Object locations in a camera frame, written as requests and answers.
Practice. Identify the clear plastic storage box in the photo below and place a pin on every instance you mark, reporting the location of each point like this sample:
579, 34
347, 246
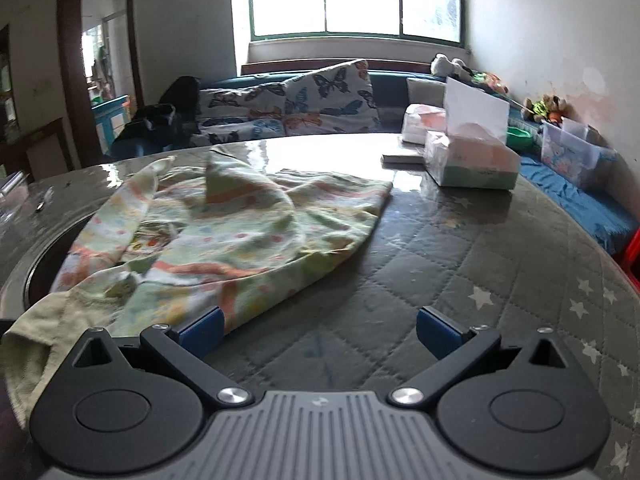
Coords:
570, 155

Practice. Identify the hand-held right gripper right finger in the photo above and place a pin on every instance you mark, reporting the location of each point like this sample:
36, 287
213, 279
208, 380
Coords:
437, 332

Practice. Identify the clear plastic container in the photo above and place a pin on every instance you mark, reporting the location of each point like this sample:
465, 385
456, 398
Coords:
12, 195

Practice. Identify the pink white tissue pack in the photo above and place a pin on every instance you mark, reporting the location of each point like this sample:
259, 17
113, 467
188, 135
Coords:
420, 122

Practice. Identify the red plastic stool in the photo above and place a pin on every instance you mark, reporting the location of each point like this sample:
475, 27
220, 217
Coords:
631, 260

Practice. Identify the brown plush toy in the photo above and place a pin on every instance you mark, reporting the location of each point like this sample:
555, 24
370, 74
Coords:
547, 109

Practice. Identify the green bowl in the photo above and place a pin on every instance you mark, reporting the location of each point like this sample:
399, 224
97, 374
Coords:
520, 138

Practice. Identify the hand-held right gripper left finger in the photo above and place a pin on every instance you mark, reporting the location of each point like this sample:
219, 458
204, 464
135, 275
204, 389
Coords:
202, 332

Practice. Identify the dark wooden cabinet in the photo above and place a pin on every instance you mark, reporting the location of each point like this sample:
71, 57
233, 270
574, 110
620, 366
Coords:
30, 140

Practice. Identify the blue cabinet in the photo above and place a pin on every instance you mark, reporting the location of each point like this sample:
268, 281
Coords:
112, 120

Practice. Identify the grey pillow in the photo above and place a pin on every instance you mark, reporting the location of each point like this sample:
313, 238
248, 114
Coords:
425, 91

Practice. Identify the white plush toy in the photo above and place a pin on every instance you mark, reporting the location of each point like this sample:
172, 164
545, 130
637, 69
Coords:
447, 66

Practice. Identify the green patterned child's garment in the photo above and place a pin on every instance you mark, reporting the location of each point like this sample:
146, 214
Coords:
225, 240

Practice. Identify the butterfly print cushion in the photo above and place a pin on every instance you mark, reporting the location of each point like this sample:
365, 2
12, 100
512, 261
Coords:
235, 105
330, 95

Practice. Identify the black clothing pile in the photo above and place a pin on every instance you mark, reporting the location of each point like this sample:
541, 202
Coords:
170, 115

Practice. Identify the brown wooden door frame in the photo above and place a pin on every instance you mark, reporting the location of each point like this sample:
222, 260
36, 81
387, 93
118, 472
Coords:
67, 85

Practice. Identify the flat book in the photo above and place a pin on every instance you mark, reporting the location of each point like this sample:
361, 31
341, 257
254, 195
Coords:
402, 158

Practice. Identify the green orange toy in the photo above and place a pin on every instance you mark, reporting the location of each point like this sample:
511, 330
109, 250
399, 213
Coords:
490, 82

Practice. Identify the pink green tissue box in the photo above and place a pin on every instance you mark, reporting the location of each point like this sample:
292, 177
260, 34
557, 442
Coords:
470, 165

